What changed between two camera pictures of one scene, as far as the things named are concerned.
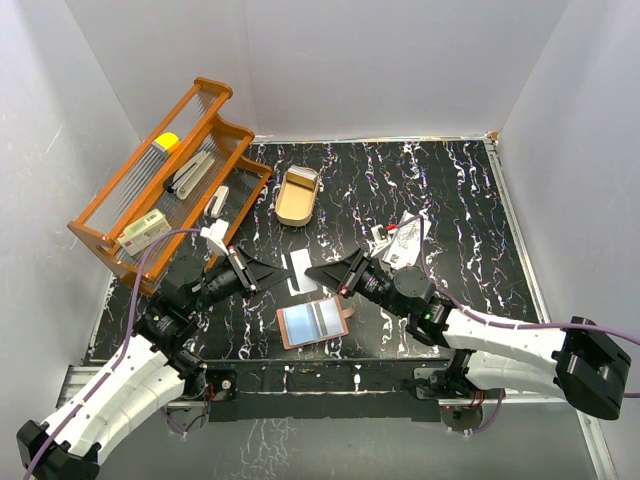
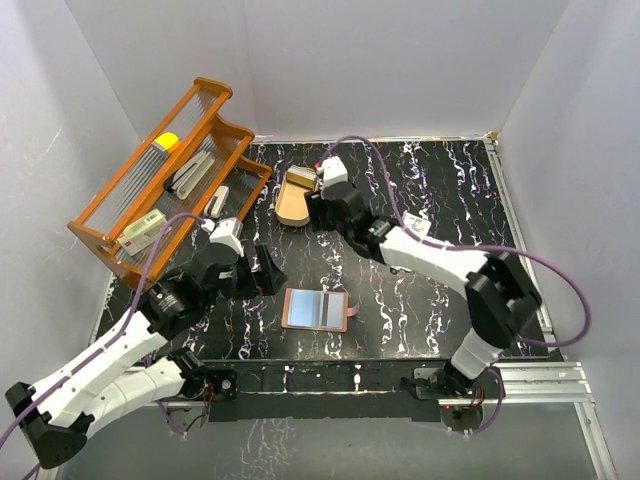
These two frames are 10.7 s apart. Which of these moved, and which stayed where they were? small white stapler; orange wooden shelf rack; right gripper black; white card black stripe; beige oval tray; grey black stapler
Moved: white card black stripe; right gripper black
Stayed: beige oval tray; small white stapler; orange wooden shelf rack; grey black stapler
